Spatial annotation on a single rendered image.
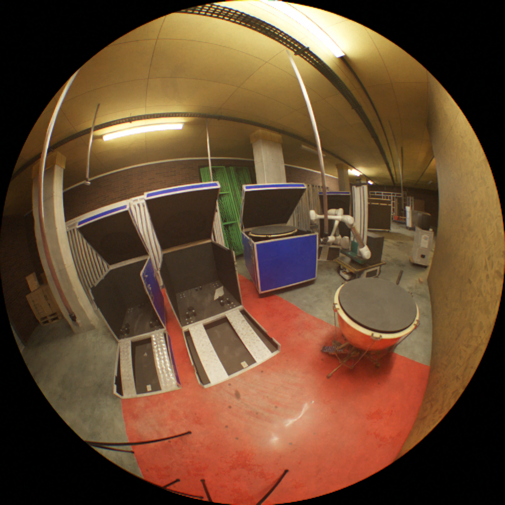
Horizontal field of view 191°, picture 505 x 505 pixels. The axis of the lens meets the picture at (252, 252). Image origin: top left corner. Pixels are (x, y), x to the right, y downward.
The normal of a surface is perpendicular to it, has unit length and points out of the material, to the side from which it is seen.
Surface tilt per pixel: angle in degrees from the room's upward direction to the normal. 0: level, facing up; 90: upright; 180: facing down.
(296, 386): 0
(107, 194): 90
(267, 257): 90
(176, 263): 90
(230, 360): 1
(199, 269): 90
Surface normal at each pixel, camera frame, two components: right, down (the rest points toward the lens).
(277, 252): 0.22, 0.28
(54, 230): 0.58, 0.19
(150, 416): -0.11, -0.95
